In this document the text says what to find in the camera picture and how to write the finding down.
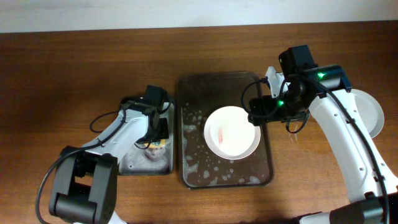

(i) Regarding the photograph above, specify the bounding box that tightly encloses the pale green plate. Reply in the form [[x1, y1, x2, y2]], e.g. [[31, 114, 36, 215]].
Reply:
[[351, 89, 385, 138]]

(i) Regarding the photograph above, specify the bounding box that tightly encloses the yellow green sponge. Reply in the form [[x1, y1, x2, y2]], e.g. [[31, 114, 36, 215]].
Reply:
[[149, 139, 167, 149]]

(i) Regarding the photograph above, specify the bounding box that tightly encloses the pink plate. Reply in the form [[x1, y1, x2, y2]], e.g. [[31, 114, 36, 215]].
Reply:
[[203, 106, 261, 160]]

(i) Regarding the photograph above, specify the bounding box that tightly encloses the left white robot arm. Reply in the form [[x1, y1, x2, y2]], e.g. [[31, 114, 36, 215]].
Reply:
[[49, 95, 174, 223]]

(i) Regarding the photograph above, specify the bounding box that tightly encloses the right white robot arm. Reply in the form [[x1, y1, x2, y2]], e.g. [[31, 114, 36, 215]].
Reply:
[[248, 65, 397, 223]]

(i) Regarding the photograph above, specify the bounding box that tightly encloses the brown plastic tray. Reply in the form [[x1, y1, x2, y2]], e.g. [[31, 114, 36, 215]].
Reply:
[[176, 72, 274, 189]]

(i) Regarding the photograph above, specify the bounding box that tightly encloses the small metal tray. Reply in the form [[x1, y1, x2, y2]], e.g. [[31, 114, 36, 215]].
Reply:
[[119, 98, 175, 175]]

